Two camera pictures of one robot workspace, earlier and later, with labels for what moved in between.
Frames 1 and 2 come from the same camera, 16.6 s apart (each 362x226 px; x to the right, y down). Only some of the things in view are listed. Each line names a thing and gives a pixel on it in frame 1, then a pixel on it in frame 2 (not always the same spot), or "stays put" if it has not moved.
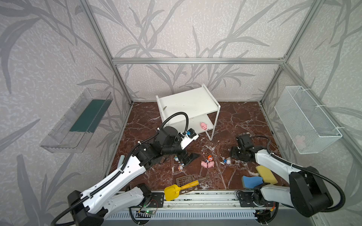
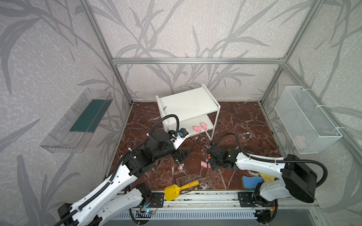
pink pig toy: [203, 125] stays put
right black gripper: [236, 153] -> [212, 154]
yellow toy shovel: [172, 191] stays put
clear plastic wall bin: [72, 133] stays put
